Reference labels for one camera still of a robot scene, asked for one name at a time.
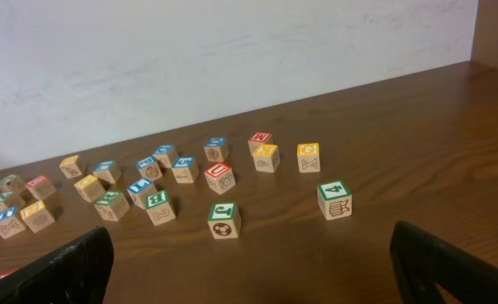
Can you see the blue D block upper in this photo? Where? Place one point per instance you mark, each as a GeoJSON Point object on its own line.
{"type": "Point", "coordinates": [166, 155]}

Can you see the blue D block right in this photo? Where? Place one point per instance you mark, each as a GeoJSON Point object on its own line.
{"type": "Point", "coordinates": [217, 149]}

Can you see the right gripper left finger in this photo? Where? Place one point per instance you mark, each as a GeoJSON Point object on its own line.
{"type": "Point", "coordinates": [77, 272]}

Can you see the green B block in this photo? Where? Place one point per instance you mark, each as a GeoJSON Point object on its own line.
{"type": "Point", "coordinates": [159, 208]}

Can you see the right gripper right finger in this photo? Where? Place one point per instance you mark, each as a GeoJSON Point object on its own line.
{"type": "Point", "coordinates": [423, 262]}

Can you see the yellow C block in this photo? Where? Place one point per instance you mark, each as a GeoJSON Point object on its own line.
{"type": "Point", "coordinates": [90, 188]}

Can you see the blue P block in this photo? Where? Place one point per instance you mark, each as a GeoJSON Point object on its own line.
{"type": "Point", "coordinates": [149, 168]}

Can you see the green J block top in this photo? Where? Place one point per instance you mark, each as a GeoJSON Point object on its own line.
{"type": "Point", "coordinates": [12, 183]}

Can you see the red U block left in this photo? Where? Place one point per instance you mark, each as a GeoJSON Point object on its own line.
{"type": "Point", "coordinates": [40, 187]}

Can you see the yellow G block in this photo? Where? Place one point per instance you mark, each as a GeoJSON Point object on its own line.
{"type": "Point", "coordinates": [308, 156]}

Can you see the green Z block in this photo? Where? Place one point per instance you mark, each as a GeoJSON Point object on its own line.
{"type": "Point", "coordinates": [10, 199]}

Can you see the blue 1 block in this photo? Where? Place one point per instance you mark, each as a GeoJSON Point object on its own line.
{"type": "Point", "coordinates": [108, 171]}

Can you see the blue d block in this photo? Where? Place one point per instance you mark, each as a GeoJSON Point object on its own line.
{"type": "Point", "coordinates": [217, 149]}
{"type": "Point", "coordinates": [166, 155]}

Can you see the blue L block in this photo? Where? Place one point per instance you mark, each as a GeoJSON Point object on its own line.
{"type": "Point", "coordinates": [140, 190]}

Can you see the blue 5 block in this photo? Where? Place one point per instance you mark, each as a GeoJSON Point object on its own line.
{"type": "Point", "coordinates": [185, 169]}

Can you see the green 4 block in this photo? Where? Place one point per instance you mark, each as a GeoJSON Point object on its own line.
{"type": "Point", "coordinates": [334, 200]}

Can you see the red M block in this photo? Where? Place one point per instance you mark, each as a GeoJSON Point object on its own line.
{"type": "Point", "coordinates": [258, 139]}

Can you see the green J block lower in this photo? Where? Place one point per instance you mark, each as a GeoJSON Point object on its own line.
{"type": "Point", "coordinates": [224, 220]}

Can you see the red u block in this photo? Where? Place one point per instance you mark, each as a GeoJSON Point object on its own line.
{"type": "Point", "coordinates": [40, 187]}
{"type": "Point", "coordinates": [220, 177]}

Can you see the yellow K block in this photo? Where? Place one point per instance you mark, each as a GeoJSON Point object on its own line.
{"type": "Point", "coordinates": [266, 158]}

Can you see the red U block right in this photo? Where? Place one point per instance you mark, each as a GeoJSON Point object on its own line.
{"type": "Point", "coordinates": [220, 177]}

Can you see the yellow S block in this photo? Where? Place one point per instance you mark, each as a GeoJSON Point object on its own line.
{"type": "Point", "coordinates": [36, 216]}

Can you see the yellow block top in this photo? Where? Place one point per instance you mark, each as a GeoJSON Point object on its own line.
{"type": "Point", "coordinates": [72, 167]}

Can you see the blue T block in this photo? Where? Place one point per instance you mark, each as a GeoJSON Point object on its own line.
{"type": "Point", "coordinates": [10, 223]}

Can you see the green j block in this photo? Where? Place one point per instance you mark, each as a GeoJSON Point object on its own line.
{"type": "Point", "coordinates": [224, 220]}
{"type": "Point", "coordinates": [12, 183]}

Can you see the green R block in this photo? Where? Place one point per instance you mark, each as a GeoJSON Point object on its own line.
{"type": "Point", "coordinates": [112, 205]}

